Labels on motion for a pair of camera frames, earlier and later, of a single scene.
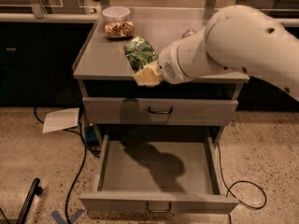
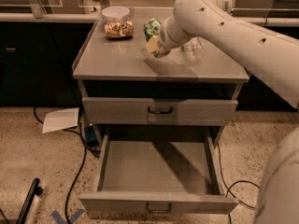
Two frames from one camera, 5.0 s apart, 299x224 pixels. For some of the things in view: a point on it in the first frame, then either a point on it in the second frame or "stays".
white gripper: (169, 64) -> (164, 39)
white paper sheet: (60, 119) stays
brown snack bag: (119, 30) stays
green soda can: (139, 52) -> (150, 28)
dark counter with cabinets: (38, 49) stays
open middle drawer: (159, 174) stays
